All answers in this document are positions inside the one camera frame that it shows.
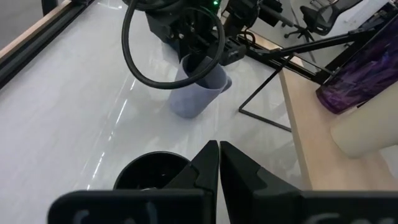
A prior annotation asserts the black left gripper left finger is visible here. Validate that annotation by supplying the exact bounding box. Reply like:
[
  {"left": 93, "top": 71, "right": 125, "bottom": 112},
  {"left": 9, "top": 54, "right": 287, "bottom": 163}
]
[{"left": 48, "top": 139, "right": 220, "bottom": 224}]

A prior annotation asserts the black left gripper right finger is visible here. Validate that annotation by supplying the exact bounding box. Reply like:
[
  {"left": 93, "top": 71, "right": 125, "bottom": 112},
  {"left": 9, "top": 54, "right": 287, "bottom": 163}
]
[{"left": 220, "top": 141, "right": 398, "bottom": 224}]

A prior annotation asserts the purple transparent tumbler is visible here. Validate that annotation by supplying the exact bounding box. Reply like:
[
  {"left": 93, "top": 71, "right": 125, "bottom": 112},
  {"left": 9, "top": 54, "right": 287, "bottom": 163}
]
[{"left": 315, "top": 17, "right": 398, "bottom": 115}]

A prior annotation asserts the black mug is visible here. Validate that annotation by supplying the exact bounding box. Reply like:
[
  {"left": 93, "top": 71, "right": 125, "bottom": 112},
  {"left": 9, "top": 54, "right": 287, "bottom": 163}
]
[{"left": 113, "top": 151, "right": 192, "bottom": 191}]

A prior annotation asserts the cream cup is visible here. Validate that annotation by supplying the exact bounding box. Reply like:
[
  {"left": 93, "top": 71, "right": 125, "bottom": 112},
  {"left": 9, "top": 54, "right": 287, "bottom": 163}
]
[{"left": 330, "top": 89, "right": 398, "bottom": 160}]

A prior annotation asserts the wooden tray board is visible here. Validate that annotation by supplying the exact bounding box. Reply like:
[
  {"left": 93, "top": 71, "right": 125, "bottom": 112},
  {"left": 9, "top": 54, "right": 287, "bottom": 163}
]
[{"left": 238, "top": 52, "right": 398, "bottom": 192}]

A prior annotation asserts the lavender mug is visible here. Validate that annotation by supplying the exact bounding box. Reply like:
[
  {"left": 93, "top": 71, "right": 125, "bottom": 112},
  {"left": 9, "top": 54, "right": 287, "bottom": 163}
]
[{"left": 168, "top": 54, "right": 233, "bottom": 120}]

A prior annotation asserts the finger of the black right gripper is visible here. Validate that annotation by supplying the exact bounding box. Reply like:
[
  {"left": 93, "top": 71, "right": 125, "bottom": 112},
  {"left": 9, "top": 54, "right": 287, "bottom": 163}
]
[{"left": 183, "top": 53, "right": 215, "bottom": 81}]

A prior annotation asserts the black office chair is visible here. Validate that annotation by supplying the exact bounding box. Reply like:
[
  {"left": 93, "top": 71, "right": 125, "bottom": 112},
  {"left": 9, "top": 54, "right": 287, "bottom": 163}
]
[{"left": 284, "top": 0, "right": 364, "bottom": 44}]

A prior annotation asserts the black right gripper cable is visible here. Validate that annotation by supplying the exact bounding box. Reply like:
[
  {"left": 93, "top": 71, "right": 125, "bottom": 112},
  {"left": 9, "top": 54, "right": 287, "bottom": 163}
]
[{"left": 121, "top": 0, "right": 226, "bottom": 91}]

